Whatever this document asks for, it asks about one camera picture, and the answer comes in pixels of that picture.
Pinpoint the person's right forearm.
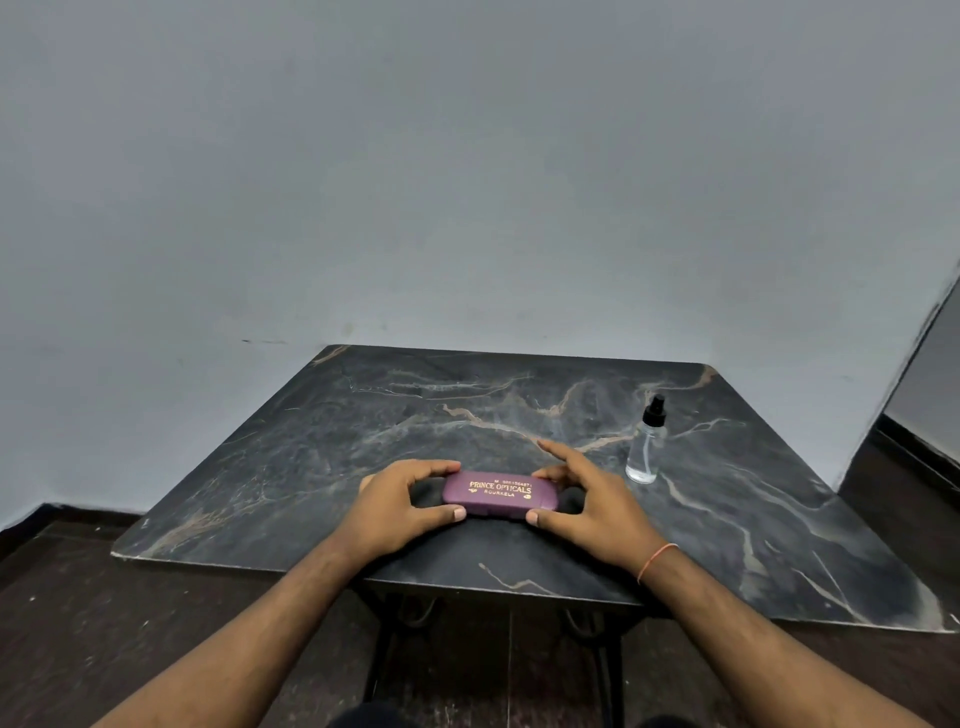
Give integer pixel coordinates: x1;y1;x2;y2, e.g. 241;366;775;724
639;545;935;728

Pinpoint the purple spectacle case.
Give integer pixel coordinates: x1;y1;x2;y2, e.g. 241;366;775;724
441;471;561;519

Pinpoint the black metal table frame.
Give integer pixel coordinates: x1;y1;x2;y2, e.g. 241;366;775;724
351;577;646;728

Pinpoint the person's right hand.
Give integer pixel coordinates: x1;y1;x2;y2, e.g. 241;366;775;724
525;438;668;576

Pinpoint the orange thread wristband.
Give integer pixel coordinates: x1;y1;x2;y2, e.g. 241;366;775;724
636;543;680;586

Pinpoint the dark marble table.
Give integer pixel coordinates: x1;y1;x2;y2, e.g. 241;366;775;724
111;344;960;635

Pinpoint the person's left hand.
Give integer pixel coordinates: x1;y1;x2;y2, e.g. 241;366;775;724
333;459;468;565

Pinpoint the person's left forearm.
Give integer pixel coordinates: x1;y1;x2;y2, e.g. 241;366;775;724
91;534;366;728

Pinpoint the clear spray bottle black cap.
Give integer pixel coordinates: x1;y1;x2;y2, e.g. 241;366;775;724
625;393;669;486

